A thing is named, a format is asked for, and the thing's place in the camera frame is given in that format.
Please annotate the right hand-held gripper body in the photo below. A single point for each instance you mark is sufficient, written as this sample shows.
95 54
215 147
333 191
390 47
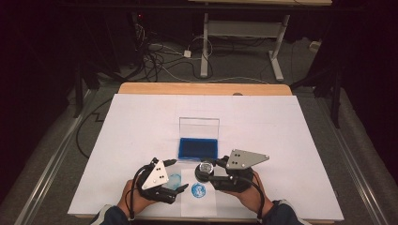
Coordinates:
242 161

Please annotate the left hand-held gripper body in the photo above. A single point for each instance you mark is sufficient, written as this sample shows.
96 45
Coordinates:
155 178

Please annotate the black round stamp cap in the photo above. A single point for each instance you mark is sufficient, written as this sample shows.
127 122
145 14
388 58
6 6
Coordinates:
200 176

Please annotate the small white paper sheet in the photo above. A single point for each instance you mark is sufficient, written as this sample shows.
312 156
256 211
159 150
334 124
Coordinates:
200 206

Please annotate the blue ink pad clear case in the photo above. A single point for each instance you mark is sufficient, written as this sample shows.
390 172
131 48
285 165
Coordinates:
198 149

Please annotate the person's left hand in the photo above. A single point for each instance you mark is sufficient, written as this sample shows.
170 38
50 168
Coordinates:
137 201

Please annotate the person's right hand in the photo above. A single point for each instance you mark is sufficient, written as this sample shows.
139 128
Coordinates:
248 200

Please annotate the small blue round cap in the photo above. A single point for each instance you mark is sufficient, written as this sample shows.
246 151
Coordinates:
198 190

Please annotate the large white table cover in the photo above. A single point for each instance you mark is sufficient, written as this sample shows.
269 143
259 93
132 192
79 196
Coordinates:
125 125

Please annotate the white power adapter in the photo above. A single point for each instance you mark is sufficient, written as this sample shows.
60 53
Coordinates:
187 53

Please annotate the black metal stand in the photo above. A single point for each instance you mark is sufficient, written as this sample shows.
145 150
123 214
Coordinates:
336 100
78 93

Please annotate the white-framed desk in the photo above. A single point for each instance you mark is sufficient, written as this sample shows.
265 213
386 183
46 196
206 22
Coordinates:
241 28

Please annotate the white box on floor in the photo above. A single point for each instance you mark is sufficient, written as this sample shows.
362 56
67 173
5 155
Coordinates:
315 46

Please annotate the metal floor rail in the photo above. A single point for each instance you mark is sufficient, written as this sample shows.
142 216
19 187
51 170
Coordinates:
53 165
359 184

